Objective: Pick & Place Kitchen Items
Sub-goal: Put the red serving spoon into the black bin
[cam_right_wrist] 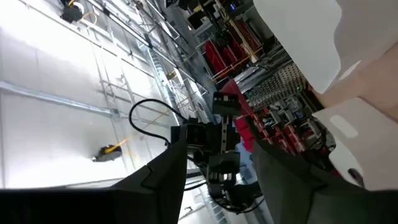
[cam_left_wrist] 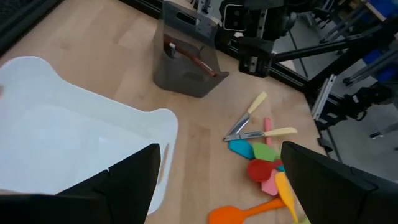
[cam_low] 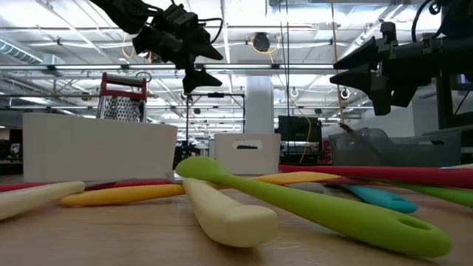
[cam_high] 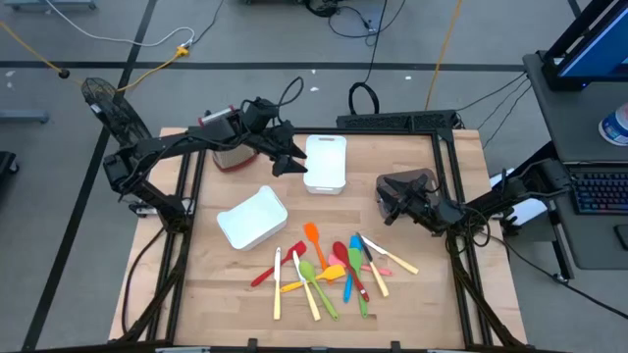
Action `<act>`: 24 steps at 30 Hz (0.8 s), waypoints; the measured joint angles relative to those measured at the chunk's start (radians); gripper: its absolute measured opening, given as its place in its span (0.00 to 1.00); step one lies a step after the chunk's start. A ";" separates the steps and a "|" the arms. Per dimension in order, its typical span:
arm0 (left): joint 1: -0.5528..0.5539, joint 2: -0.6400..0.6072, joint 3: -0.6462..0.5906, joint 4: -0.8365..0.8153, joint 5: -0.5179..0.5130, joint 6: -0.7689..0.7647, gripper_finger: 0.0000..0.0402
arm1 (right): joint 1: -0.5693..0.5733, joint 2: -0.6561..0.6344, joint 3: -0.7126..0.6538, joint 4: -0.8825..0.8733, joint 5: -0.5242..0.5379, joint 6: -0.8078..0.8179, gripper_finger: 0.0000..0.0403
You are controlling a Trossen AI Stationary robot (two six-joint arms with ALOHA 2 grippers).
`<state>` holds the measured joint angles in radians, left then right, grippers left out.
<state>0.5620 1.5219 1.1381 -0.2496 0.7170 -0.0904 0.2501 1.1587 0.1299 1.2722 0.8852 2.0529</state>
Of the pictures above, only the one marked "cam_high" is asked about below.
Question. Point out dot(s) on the yellow silicone spatula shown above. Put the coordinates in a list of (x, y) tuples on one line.
[(335, 272)]

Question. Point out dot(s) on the green silicone spatula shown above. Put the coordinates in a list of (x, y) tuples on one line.
[(355, 260)]

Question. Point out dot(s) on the green silicone spoon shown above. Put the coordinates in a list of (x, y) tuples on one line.
[(307, 269)]

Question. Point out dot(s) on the blue silicone spoon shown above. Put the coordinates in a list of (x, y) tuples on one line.
[(348, 289)]

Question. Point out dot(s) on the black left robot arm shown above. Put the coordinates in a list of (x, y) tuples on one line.
[(162, 147)]

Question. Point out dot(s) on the black computer monitor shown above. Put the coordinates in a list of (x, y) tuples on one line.
[(598, 54)]

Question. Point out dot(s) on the red silicone spoon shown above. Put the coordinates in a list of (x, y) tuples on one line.
[(340, 250)]

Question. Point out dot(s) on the white plastic bin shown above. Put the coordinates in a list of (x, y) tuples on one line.
[(325, 164), (252, 218)]

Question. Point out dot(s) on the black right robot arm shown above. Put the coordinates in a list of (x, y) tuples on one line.
[(495, 198)]

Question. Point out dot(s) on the black aluminium table frame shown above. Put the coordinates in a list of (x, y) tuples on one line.
[(382, 132)]

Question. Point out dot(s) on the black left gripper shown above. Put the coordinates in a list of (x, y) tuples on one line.
[(277, 139)]

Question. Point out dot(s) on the black floor fan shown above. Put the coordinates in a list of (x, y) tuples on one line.
[(115, 113)]

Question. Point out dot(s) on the steel box grater red trim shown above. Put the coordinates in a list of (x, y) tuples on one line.
[(235, 158)]

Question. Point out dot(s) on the grey cart base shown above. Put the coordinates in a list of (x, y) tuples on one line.
[(24, 116)]

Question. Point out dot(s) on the pink silicone spatula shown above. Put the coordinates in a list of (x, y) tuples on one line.
[(380, 269)]

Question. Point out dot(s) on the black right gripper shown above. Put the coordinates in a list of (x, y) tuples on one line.
[(439, 213)]

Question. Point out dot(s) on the orange silicone spatula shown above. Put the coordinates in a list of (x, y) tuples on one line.
[(312, 231)]

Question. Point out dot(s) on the white wipes container blue label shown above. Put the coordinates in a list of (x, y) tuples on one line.
[(615, 127)]

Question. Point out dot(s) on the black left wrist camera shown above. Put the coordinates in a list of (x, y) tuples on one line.
[(259, 114)]

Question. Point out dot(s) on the red silicone spatula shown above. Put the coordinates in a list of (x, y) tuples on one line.
[(294, 250)]

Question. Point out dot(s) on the grey desk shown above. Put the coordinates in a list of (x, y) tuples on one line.
[(554, 127)]

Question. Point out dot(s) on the white flat box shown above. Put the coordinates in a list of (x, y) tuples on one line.
[(532, 211)]

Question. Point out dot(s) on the black keyboard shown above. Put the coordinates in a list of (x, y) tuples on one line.
[(601, 191)]

